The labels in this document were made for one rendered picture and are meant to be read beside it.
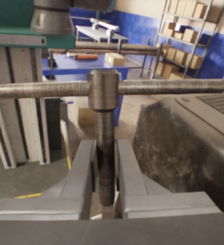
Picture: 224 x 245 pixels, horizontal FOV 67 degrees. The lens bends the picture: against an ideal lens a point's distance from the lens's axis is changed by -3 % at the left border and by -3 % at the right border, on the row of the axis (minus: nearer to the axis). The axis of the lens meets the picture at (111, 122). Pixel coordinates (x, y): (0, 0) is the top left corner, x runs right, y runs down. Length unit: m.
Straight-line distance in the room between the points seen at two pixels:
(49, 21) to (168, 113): 0.65
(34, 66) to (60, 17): 0.36
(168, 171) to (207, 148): 0.10
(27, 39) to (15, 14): 0.19
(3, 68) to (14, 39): 0.34
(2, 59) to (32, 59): 0.17
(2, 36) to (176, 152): 0.77
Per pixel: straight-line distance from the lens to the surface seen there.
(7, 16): 1.01
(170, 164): 0.34
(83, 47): 3.37
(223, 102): 0.39
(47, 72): 1.86
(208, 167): 0.29
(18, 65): 1.14
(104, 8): 0.85
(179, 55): 4.23
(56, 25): 0.83
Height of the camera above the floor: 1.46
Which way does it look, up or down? 34 degrees down
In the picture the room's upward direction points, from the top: 10 degrees clockwise
